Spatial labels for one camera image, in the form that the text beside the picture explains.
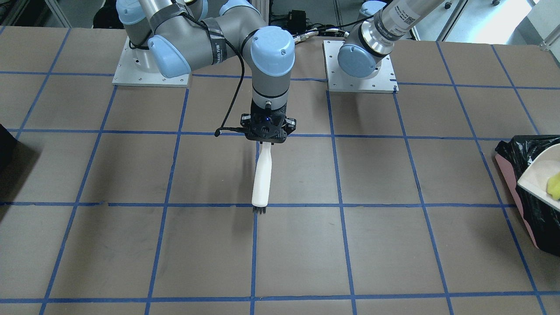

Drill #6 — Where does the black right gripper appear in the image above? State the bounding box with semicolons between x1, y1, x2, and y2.
240;113;297;144

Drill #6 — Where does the white hand brush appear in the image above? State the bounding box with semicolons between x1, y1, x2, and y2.
252;142;272;214

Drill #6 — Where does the white plastic dustpan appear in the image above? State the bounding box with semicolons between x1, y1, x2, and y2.
517;144;560;210

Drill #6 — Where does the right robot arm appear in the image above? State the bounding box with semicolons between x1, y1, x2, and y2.
115;0;296;144

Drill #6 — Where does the black bag lined bin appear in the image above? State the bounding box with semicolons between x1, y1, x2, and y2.
494;135;560;258
0;124;18;172

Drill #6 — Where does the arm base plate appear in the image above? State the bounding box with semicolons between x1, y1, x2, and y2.
112;38;190;88
323;40;399;93

